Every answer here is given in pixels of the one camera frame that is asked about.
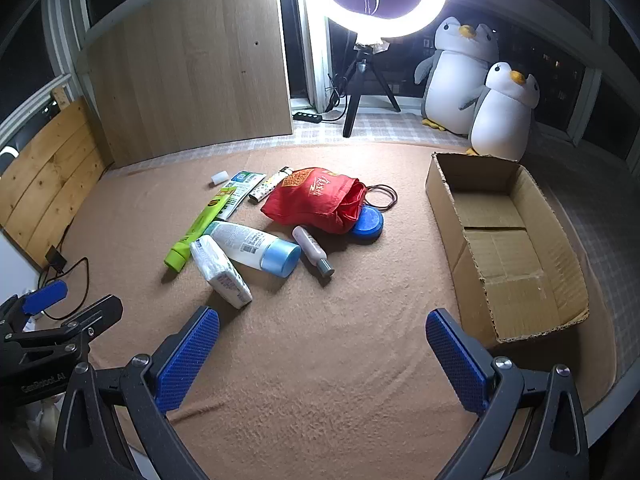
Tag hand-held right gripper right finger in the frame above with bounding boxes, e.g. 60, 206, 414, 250
425, 308, 591, 480

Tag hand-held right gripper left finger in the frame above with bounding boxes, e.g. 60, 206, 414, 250
52, 305, 221, 480

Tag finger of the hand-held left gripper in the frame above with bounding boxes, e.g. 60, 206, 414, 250
0, 280, 68, 333
0, 295, 124, 361

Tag white tissue pack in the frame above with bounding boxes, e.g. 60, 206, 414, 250
190, 235, 253, 309

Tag cardboard box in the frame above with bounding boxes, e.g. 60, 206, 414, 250
426, 151, 590, 343

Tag green tube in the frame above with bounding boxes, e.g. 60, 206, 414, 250
164, 186, 241, 272

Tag white bottle with blue cap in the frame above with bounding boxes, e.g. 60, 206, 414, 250
204, 221, 302, 277

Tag blue round lid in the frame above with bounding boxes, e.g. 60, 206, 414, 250
351, 205, 385, 245

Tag small pink bottle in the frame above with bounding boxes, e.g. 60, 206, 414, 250
292, 225, 335, 277

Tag dark hair ties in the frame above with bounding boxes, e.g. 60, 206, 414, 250
367, 185, 398, 209

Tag white package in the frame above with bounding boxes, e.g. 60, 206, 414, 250
215, 171, 266, 220

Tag patterned lighter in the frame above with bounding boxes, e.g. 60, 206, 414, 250
248, 166, 292, 204

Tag red cloth bag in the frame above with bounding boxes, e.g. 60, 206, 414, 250
261, 167, 368, 235

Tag pine wood board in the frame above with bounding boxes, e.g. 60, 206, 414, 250
0, 97, 113, 268

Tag checked bed sheet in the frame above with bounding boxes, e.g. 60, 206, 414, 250
292, 110, 640, 411

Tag small penguin plush toy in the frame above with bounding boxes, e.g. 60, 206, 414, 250
466, 61, 541, 162

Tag large light wooden panel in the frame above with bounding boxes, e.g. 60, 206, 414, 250
82, 0, 293, 168

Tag large penguin plush toy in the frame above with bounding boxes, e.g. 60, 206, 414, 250
414, 16, 501, 135

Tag black adapter cable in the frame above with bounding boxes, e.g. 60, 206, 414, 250
37, 257, 91, 321

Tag black coiled cable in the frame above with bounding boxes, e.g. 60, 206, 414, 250
320, 75, 351, 122

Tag white window frame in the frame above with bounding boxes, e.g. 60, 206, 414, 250
297, 0, 333, 113

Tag white ring light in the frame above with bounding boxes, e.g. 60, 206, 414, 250
272, 0, 463, 41

